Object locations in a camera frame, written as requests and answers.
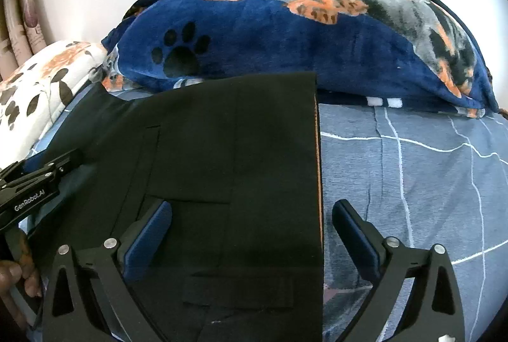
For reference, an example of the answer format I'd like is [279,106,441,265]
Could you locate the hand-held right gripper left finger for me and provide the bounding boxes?
[42,199,173,342]

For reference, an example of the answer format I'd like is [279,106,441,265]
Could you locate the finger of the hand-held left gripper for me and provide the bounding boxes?
[20,149,85,190]

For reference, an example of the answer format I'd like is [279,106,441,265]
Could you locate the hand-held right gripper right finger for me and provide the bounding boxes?
[331,199,466,342]

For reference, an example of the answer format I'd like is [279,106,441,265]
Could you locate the black pants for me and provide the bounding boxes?
[30,72,325,342]

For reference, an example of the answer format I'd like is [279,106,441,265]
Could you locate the person's left hand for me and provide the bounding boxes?
[0,231,43,300]

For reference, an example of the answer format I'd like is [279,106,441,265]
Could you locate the grey-blue grid bed sheet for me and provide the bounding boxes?
[22,84,508,342]

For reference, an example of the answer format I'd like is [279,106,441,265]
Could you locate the white floral pillow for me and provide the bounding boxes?
[0,40,109,162]

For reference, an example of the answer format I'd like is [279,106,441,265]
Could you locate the beige patterned curtain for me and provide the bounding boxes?
[0,0,54,86]

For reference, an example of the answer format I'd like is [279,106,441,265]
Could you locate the blue dog printed blanket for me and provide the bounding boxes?
[101,0,501,119]

